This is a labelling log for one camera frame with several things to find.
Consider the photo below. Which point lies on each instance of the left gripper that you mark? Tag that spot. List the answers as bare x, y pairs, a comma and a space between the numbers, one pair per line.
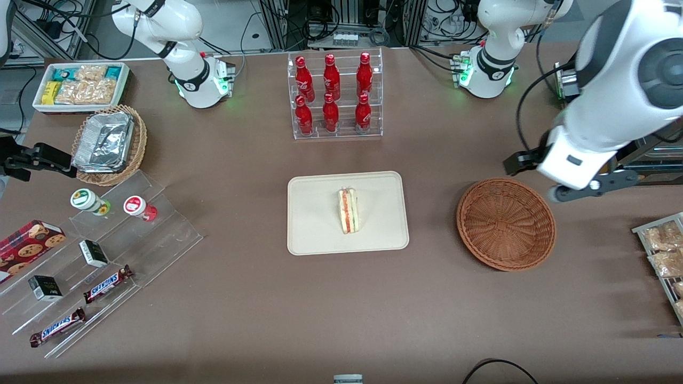
525, 159

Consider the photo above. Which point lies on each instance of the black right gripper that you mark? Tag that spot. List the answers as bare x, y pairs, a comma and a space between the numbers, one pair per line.
38, 158

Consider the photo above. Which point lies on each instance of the triangular sandwich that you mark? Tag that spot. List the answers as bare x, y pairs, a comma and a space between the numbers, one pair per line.
348, 210

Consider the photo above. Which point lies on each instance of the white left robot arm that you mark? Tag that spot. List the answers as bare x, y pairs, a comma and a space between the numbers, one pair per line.
619, 80

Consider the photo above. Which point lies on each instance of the tray of packaged snacks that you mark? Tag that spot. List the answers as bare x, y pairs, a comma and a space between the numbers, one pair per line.
640, 230

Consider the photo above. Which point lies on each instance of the round brown wicker basket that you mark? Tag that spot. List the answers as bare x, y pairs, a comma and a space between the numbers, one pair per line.
507, 224

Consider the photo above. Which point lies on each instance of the oval light wicker basket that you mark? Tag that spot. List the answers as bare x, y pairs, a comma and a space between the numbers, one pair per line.
140, 144

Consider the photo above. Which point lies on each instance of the cream plastic tray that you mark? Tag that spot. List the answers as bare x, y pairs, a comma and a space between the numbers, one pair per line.
315, 213

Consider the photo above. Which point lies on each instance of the green lid cup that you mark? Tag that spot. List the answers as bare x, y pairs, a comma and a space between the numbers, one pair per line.
85, 200

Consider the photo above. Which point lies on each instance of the aluminium foil container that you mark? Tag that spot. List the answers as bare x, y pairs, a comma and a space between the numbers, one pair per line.
104, 141

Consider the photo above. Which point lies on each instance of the yellow snack packet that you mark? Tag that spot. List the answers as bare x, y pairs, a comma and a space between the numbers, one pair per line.
50, 93

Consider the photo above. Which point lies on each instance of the clear cracker bag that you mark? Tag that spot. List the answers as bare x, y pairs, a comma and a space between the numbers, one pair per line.
88, 92

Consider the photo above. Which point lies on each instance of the teal snack packet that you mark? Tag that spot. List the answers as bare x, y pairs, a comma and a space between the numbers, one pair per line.
65, 73

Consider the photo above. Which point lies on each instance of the black food warmer machine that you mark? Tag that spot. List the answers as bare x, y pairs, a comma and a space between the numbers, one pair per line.
661, 170

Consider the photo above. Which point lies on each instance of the red cookie box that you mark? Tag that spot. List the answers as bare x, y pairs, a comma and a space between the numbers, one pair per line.
26, 245

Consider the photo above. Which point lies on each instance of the red lid cup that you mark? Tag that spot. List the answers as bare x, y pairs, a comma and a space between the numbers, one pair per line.
136, 206

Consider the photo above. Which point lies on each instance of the clear bag of snacks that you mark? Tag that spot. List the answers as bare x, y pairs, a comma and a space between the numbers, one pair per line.
661, 237
667, 264

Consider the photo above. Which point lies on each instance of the small black box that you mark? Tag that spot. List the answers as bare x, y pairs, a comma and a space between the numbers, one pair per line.
94, 254
45, 288

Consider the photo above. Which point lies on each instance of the white snack bin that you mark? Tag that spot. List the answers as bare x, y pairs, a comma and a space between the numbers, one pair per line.
124, 74

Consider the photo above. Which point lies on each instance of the snickers chocolate bar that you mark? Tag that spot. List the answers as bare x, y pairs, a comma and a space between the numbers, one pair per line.
106, 284
56, 327

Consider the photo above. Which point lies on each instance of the clear acrylic stepped display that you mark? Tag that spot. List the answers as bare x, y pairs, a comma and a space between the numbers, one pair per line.
171, 234

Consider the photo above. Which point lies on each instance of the red cola bottle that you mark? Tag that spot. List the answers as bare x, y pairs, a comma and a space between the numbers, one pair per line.
304, 80
364, 74
331, 77
330, 116
304, 118
363, 116

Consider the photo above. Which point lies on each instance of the clear acrylic bottle rack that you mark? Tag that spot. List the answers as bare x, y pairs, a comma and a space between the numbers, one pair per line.
344, 130

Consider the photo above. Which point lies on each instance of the white power strip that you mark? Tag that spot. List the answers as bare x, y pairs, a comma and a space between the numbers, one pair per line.
345, 39

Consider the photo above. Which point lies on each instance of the small grey device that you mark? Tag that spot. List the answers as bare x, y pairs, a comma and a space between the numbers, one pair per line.
348, 379

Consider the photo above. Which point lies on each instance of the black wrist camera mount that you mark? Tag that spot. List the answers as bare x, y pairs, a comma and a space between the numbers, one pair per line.
523, 161

